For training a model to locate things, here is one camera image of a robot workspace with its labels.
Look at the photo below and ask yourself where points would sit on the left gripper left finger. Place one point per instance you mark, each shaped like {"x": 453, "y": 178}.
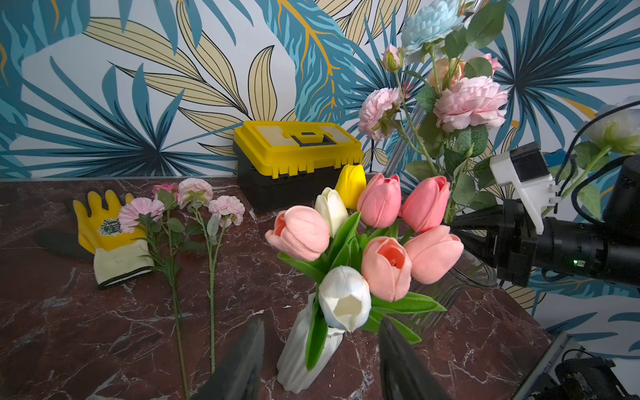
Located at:
{"x": 238, "y": 376}

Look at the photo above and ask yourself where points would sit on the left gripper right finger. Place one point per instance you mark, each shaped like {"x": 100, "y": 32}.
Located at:
{"x": 403, "y": 374}

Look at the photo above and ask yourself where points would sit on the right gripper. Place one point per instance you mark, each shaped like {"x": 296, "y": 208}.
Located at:
{"x": 511, "y": 240}

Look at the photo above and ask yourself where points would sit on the pink carnation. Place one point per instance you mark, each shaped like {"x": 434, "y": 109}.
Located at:
{"x": 150, "y": 219}

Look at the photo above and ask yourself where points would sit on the magenta rose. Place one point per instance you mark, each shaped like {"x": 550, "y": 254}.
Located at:
{"x": 168, "y": 187}

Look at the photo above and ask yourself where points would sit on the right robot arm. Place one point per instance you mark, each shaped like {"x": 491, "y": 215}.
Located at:
{"x": 607, "y": 250}

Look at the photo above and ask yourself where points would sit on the glass vase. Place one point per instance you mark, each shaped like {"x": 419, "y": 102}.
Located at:
{"x": 468, "y": 272}

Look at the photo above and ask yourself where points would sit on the white ribbed vase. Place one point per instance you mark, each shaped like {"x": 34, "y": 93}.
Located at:
{"x": 293, "y": 373}

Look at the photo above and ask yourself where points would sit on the tulip bouquet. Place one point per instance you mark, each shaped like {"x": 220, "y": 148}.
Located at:
{"x": 363, "y": 243}

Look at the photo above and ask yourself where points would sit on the yellow work glove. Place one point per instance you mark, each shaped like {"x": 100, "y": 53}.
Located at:
{"x": 117, "y": 256}

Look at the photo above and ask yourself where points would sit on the yellow toolbox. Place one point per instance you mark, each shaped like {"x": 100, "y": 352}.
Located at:
{"x": 281, "y": 164}

